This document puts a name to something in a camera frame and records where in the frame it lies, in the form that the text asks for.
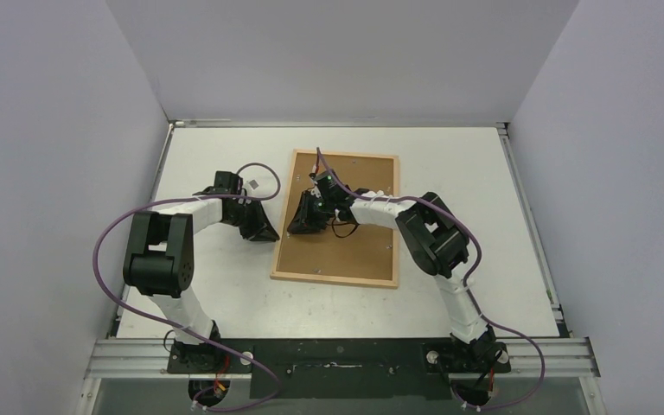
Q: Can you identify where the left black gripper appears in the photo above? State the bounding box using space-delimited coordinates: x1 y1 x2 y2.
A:
224 197 279 242

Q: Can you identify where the brown cardboard backing board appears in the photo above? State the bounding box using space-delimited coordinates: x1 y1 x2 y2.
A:
276 152 396 282

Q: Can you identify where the wooden picture frame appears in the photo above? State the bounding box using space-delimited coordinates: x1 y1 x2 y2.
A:
269 149 400 290

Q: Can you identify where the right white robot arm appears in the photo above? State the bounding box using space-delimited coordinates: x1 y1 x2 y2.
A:
286 170 511 374

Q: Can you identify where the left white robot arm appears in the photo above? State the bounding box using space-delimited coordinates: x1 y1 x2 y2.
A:
123 171 279 373

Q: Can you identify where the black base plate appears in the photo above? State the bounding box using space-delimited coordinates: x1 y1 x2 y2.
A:
170 338 511 408

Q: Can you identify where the aluminium rail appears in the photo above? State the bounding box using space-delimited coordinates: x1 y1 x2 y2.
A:
86 337 600 379

